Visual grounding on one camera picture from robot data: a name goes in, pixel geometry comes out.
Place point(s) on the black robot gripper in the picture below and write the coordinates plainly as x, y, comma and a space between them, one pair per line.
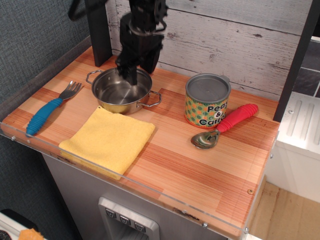
139, 48

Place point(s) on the stainless steel pot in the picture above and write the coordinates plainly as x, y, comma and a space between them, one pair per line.
116, 95

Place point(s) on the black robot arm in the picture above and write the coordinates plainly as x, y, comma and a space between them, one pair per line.
153, 12

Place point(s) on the peas and carrots can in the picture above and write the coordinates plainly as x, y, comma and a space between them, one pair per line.
206, 100

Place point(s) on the yellow folded cloth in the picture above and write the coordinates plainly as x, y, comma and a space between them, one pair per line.
109, 140

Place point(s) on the clear acrylic edge guard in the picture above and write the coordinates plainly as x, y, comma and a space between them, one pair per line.
106, 205

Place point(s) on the white toy sink unit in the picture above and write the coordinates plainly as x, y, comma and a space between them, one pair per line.
294, 162

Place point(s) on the orange black object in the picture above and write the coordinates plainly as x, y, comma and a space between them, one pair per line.
11, 229

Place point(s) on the dark left vertical post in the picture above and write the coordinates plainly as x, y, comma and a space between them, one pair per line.
99, 30

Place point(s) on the red handled metal spoon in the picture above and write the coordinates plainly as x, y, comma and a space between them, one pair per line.
209, 139

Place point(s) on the blue handled metal fork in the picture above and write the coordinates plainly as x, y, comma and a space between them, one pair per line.
41, 116

